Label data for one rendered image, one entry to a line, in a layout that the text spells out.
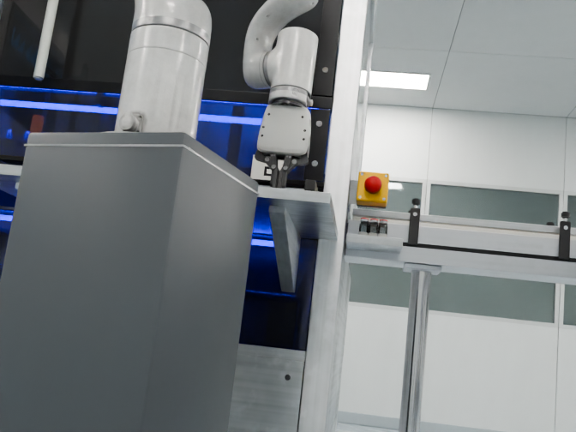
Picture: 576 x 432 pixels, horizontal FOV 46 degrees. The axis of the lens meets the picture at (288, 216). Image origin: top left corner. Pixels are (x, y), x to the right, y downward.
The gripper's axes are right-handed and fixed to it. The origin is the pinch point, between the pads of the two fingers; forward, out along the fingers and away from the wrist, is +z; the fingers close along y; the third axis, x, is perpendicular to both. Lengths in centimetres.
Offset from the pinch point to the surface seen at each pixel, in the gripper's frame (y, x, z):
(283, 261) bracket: -1.4, -12.4, 13.8
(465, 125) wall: -93, -482, -203
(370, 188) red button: -17.7, -23.9, -7.1
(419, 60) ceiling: -40, -378, -215
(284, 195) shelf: -3.3, 12.3, 5.9
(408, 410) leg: -32, -43, 41
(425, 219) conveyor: -32, -41, -5
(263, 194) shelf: 0.4, 12.3, 5.9
